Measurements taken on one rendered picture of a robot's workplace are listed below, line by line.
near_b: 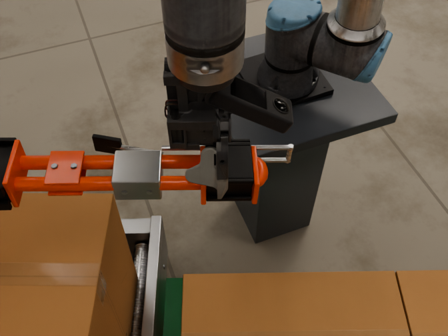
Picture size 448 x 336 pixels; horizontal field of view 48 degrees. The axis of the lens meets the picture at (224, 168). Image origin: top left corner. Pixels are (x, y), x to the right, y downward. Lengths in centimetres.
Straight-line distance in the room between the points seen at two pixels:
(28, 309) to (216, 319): 55
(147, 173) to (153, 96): 196
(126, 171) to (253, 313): 76
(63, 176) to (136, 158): 11
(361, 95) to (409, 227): 83
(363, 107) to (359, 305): 58
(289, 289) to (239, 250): 70
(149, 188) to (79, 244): 36
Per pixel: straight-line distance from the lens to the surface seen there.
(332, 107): 158
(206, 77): 57
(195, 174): 70
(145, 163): 76
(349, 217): 226
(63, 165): 78
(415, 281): 154
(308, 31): 143
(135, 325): 141
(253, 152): 76
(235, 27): 55
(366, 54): 139
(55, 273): 106
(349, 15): 133
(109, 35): 312
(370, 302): 147
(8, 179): 77
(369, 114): 159
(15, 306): 105
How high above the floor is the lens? 185
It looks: 52 degrees down
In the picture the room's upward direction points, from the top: straight up
